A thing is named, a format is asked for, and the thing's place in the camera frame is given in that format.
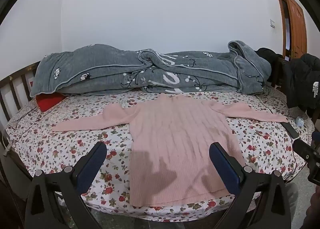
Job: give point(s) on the grey floral quilt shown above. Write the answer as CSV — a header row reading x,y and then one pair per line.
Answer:
x,y
150,71

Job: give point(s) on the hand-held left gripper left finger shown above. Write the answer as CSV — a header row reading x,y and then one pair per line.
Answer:
x,y
90,167

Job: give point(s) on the black jacket with white logo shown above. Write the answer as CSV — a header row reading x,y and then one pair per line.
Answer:
x,y
303,81

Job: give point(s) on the floral bed sheet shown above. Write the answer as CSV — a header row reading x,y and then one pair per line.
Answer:
x,y
62,149

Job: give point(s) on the wooden door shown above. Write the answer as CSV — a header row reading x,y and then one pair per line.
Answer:
x,y
295,23

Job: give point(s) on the white wall switch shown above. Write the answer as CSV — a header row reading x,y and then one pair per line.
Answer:
x,y
272,23

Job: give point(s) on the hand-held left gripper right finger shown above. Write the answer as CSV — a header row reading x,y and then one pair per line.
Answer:
x,y
227,169

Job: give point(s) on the black garment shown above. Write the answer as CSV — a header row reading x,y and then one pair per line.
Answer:
x,y
268,56

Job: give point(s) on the small pale blue gadget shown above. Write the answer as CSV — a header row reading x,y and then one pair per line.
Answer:
x,y
299,122

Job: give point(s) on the red pillow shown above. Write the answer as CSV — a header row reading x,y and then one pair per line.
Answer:
x,y
48,101

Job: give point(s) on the pink knitted sweater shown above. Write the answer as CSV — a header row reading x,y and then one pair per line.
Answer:
x,y
175,144

